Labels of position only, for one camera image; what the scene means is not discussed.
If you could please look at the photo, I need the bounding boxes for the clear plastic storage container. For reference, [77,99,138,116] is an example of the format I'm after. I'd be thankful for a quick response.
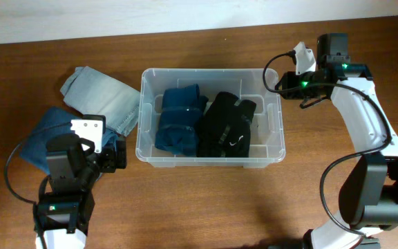
[135,68,286,168]

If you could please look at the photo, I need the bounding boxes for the dark blue jeans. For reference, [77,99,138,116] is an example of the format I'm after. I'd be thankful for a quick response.
[20,107,119,180]

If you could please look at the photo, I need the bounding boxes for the light blue jeans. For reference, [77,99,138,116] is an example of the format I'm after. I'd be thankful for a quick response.
[60,66,140,136]

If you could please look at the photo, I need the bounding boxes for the black taped cloth bundle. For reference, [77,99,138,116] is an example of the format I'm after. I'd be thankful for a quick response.
[219,99,256,158]

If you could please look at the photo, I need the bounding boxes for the dark teal cloth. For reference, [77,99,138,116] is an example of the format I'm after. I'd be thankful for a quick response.
[155,84,209,156]

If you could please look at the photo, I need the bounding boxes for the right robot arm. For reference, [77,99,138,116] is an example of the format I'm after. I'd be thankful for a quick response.
[273,33,398,248]

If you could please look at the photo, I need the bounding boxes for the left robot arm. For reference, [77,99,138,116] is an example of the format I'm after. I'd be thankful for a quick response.
[33,133,127,248]

